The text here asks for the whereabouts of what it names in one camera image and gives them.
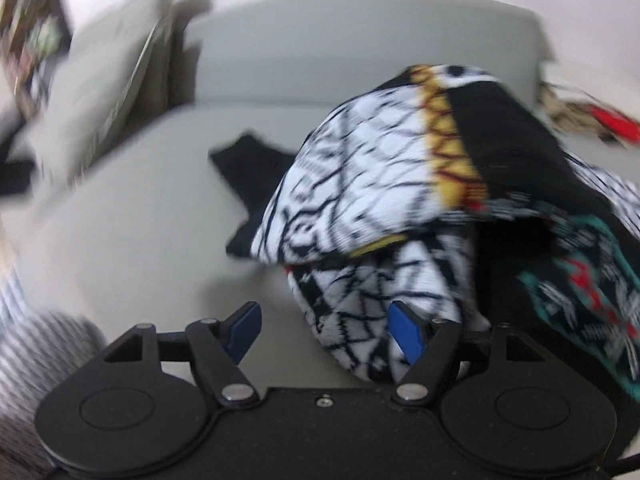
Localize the black white patterned knit sweater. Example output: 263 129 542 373
208 65 639 398

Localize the grey sofa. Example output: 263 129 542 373
0 0 640 401

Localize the grey striped rug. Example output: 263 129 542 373
1 270 103 479

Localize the red and tan item pile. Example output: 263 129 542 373
538 82 639 148

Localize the beige sofa cushion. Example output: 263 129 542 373
32 0 174 184

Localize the dark bookshelf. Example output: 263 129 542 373
1 0 72 118

